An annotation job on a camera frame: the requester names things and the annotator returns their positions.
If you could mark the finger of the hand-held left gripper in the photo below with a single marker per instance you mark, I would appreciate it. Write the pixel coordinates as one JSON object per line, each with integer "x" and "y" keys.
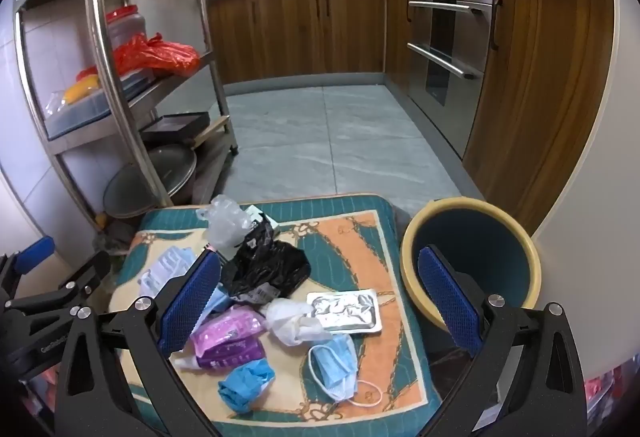
{"x": 85, "y": 274}
{"x": 35, "y": 254}

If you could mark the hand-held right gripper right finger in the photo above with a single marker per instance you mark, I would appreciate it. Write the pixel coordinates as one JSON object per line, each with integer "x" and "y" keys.
{"x": 447, "y": 304}

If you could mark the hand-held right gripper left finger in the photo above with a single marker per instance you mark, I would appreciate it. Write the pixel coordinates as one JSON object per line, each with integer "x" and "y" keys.
{"x": 190, "y": 304}

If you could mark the teal bin with yellow rim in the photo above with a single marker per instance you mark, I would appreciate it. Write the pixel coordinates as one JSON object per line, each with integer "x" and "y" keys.
{"x": 475, "y": 227}

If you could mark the white medicine box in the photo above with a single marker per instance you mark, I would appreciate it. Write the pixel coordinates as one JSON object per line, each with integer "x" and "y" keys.
{"x": 267, "y": 220}

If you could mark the light blue face mask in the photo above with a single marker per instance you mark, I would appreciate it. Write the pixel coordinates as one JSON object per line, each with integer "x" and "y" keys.
{"x": 217, "y": 304}

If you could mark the purple wipes packet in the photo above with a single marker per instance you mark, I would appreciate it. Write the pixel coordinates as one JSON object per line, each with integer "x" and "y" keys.
{"x": 225, "y": 337}

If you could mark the clear plastic bag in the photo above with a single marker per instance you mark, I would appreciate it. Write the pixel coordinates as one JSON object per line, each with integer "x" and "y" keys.
{"x": 225, "y": 222}

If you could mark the black plastic bag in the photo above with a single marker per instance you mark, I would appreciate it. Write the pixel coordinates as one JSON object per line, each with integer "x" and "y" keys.
{"x": 270, "y": 262}

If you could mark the white plastic bag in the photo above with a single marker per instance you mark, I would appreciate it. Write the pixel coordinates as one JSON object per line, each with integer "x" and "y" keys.
{"x": 285, "y": 317}

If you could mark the silver foil packet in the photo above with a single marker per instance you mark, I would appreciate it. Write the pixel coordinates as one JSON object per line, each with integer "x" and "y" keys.
{"x": 345, "y": 309}

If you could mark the teal patterned cushion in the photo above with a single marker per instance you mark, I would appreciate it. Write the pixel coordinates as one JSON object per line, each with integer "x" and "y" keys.
{"x": 350, "y": 242}

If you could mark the grey plastic storage tray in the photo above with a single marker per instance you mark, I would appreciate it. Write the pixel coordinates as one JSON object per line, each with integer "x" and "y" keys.
{"x": 75, "y": 117}

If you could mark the yellow food packet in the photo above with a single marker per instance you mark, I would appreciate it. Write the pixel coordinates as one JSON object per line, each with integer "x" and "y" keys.
{"x": 82, "y": 88}

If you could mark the black square tray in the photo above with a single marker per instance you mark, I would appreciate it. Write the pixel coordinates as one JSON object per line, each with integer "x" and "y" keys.
{"x": 175, "y": 123}

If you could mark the built-in stainless steel appliance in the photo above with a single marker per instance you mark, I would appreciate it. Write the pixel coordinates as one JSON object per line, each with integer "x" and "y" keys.
{"x": 470, "y": 92}

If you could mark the stainless steel shelf rack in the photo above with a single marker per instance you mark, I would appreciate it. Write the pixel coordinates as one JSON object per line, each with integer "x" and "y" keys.
{"x": 107, "y": 42}

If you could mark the red plastic bag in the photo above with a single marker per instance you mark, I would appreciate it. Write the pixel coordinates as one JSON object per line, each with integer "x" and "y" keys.
{"x": 150, "y": 54}

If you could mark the wooden kitchen cabinet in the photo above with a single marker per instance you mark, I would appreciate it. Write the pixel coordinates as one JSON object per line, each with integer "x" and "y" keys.
{"x": 295, "y": 32}
{"x": 545, "y": 92}

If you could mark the plastic jar with red lid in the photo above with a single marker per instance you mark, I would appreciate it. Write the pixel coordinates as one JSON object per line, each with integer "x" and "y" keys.
{"x": 125, "y": 24}

